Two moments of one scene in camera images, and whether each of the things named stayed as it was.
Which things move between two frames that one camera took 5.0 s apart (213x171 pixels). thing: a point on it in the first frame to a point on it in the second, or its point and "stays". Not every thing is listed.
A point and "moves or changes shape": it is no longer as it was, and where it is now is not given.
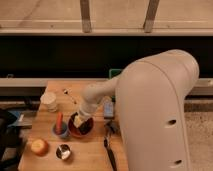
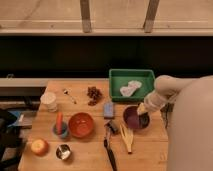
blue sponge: [108, 109] stays
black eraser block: [86, 127] moves or changes shape
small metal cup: [63, 151] stays
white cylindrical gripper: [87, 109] to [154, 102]
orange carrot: [59, 122] stays
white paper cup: [48, 102] stays
